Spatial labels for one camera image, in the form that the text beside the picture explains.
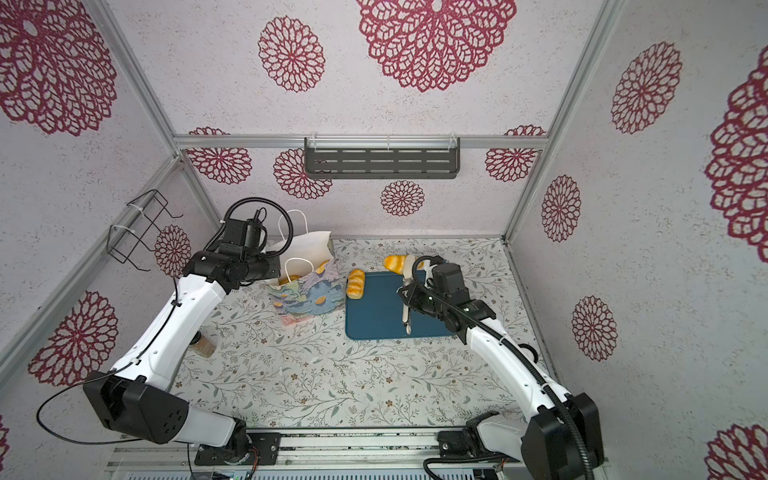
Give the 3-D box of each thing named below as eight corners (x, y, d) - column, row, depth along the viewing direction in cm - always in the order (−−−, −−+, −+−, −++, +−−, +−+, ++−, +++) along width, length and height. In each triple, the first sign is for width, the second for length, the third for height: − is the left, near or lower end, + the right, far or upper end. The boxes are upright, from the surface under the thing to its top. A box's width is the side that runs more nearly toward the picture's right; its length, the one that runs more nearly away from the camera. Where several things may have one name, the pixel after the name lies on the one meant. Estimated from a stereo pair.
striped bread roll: (346, 300, 104) (345, 294, 101) (348, 274, 111) (347, 268, 108) (363, 300, 104) (363, 294, 101) (364, 274, 111) (364, 268, 108)
